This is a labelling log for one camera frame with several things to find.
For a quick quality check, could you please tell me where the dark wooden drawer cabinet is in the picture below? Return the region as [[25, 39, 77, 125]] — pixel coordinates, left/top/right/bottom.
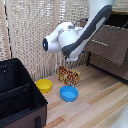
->
[[86, 9, 128, 83]]

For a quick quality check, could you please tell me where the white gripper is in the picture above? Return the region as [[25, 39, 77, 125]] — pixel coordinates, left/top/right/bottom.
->
[[65, 54, 80, 63]]

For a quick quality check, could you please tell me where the wide wooden post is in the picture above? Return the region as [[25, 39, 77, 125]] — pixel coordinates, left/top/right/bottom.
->
[[49, 0, 61, 76]]

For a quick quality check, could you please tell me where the blue plastic bowl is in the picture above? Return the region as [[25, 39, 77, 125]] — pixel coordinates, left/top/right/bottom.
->
[[59, 85, 80, 103]]

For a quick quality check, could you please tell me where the bamboo blind curtain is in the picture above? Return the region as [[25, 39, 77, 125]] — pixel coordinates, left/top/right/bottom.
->
[[0, 0, 93, 83]]

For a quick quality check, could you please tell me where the thin wooden post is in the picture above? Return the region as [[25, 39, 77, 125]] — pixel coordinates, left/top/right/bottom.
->
[[0, 0, 11, 62]]

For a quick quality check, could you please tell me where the yellow plastic bowl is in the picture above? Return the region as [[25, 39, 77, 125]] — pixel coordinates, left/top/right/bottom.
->
[[35, 78, 54, 94]]

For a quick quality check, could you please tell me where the brown drawer with short handle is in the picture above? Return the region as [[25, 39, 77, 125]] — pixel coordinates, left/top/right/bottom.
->
[[83, 11, 128, 67]]

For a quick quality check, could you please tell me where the red yellow snack box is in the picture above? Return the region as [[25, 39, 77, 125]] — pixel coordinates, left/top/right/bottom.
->
[[57, 65, 82, 88]]

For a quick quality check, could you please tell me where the black fabric storage box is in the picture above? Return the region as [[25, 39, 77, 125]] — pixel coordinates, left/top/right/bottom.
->
[[0, 57, 49, 128]]

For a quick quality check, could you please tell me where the short silver drawer handle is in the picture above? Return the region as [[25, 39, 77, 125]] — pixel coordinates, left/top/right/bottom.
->
[[90, 38, 110, 47]]

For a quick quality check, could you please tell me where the brown drawer with long handle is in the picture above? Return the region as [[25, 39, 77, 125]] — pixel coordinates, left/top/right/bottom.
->
[[89, 52, 128, 81]]

